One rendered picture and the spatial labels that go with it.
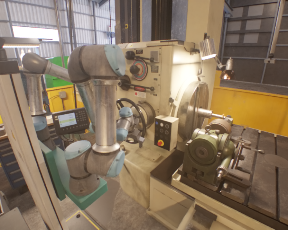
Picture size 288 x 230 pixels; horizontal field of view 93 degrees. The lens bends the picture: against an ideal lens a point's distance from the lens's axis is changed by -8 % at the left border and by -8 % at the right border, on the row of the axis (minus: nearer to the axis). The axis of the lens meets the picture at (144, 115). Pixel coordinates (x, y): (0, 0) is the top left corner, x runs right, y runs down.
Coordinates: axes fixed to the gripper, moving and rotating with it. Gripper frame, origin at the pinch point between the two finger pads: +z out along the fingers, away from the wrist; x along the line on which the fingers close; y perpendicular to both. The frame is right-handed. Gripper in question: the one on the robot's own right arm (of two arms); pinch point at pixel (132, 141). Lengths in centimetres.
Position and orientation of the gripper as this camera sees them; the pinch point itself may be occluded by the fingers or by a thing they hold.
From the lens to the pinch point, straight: 109.1
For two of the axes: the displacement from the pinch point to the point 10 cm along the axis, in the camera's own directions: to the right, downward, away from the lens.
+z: 0.9, 7.0, 7.0
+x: 8.7, 2.9, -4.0
